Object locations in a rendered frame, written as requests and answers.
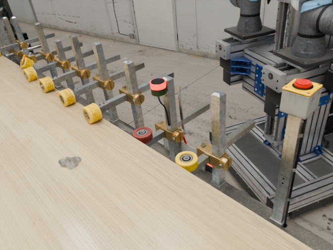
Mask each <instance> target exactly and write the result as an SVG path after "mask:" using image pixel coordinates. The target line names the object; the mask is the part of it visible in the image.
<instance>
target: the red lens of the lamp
mask: <svg viewBox="0 0 333 250"><path fill-rule="evenodd" d="M150 87H151V89H152V90H162V89H165V88H166V80H165V82H164V83H162V84H158V85H154V84H151V81H150Z"/></svg>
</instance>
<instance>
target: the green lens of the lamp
mask: <svg viewBox="0 0 333 250"><path fill-rule="evenodd" d="M166 93H167V88H165V89H164V90H161V91H154V90H152V89H151V94H152V95H153V96H163V95H165V94H166Z"/></svg>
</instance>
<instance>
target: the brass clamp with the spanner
mask: <svg viewBox="0 0 333 250"><path fill-rule="evenodd" d="M155 129H156V131H157V130H159V129H161V130H163V131H165V137H164V138H166V139H167V140H169V141H171V142H173V143H174V142H177V143H179V142H181V141H182V140H183V138H184V133H183V132H181V130H180V128H178V129H176V130H175V131H173V132H171V131H169V130H168V129H167V125H166V121H164V120H163V124H159V122H158V123H156V124H155Z"/></svg>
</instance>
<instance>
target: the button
mask: <svg viewBox="0 0 333 250"><path fill-rule="evenodd" d="M294 85H295V86H296V87H297V88H301V89H307V88H310V87H311V86H312V82H311V81H310V80H307V79H298V80H296V81H295V82H294Z"/></svg>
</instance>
